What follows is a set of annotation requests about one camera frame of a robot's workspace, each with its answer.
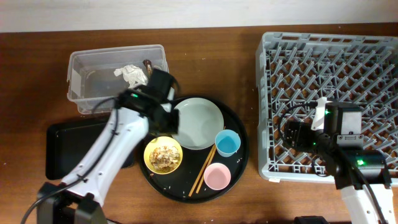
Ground gold coffee sachet wrapper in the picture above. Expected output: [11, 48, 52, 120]
[143, 59, 153, 77]

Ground yellow bowl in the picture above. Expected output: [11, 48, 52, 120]
[143, 136, 183, 175]

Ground blue cup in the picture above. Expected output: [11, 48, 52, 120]
[215, 129, 241, 157]

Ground pink cup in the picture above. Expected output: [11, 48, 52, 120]
[204, 163, 231, 190]

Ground food scraps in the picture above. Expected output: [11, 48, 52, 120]
[149, 146, 181, 172]

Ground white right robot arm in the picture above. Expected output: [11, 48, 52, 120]
[277, 97, 396, 223]

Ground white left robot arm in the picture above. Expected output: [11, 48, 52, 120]
[21, 69, 180, 223]

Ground clear plastic waste bin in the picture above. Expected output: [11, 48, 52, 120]
[67, 44, 169, 114]

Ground grey dishwasher rack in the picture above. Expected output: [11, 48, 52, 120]
[256, 32, 397, 184]

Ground crumpled white tissue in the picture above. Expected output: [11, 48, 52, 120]
[114, 65, 149, 89]

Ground grey ceramic plate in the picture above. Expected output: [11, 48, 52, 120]
[172, 97, 224, 150]

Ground wooden chopstick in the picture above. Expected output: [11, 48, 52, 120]
[188, 145, 216, 197]
[190, 143, 231, 195]

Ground round black serving tray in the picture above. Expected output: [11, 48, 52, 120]
[136, 97, 249, 203]

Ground black rectangular tray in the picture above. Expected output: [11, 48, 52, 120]
[45, 118, 136, 180]

